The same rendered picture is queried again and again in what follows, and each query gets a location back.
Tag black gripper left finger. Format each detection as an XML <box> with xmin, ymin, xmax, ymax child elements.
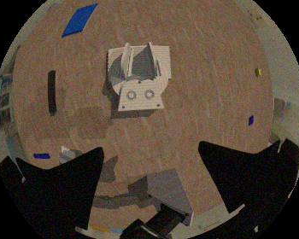
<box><xmin>15</xmin><ymin>147</ymin><xmax>104</xmax><ymax>230</ymax></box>

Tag black rectangular bar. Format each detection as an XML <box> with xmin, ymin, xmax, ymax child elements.
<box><xmin>47</xmin><ymin>70</ymin><xmax>56</xmax><ymax>113</ymax></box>

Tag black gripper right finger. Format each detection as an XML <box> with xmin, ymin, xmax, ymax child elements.
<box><xmin>198</xmin><ymin>140</ymin><xmax>280</xmax><ymax>213</ymax></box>

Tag dark blue flat bar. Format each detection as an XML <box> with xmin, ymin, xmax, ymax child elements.
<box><xmin>32</xmin><ymin>154</ymin><xmax>50</xmax><ymax>159</ymax></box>

